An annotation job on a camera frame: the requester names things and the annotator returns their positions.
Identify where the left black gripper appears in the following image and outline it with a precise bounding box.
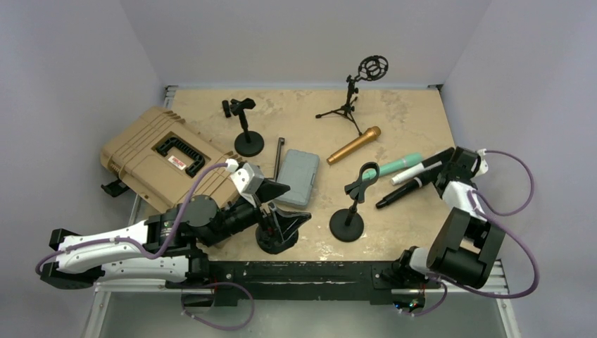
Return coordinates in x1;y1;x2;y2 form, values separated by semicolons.
201;179;310;248

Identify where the black shock mount round base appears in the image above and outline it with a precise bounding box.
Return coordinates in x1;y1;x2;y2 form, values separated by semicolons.
255;220;300;255

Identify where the black microphone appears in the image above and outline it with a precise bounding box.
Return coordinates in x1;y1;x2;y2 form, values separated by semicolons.
375;147;455;209

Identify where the white microphone silver grille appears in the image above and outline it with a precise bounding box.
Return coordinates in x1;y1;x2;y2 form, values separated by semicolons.
391;160;442;186

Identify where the teal microphone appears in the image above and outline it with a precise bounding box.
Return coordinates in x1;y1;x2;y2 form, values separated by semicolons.
377;153;423;178

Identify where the black clip stand round base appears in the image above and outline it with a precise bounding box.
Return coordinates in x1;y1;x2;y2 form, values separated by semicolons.
230;98;265;157

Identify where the black stand with round base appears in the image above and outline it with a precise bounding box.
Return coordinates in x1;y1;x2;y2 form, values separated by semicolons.
329;162;380;243

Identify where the gold microphone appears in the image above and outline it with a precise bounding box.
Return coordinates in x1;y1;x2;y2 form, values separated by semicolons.
326;126;382;165

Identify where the black tripod shock mount stand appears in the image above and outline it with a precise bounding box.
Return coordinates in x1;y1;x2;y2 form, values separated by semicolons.
315;55;389;136

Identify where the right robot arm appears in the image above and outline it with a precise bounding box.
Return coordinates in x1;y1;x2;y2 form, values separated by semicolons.
391;147;505;289

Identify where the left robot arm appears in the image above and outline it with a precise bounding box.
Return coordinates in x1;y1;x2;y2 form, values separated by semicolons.
35;195;311;289

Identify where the grey plastic case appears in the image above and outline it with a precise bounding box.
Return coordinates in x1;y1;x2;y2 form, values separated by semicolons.
275;149;320;209

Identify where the grey metal T-bar tool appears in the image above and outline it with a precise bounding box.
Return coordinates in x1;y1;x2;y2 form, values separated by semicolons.
274;137;285;180

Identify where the small black adapter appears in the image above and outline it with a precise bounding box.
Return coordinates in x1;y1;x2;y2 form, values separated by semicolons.
222;100;232;118

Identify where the tan hard case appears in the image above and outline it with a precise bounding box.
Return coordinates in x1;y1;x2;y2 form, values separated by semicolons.
100;106;243;213

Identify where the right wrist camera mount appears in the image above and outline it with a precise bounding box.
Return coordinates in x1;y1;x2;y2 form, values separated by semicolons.
473;149;489;177

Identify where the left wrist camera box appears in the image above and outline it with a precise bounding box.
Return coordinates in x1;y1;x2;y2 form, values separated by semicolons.
230;163;265;195

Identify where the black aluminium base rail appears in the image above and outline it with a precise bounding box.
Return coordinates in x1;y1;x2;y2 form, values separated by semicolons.
95;258;509;309

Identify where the purple cable loop front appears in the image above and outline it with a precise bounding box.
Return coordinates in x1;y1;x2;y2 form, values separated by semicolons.
180;280;256;331

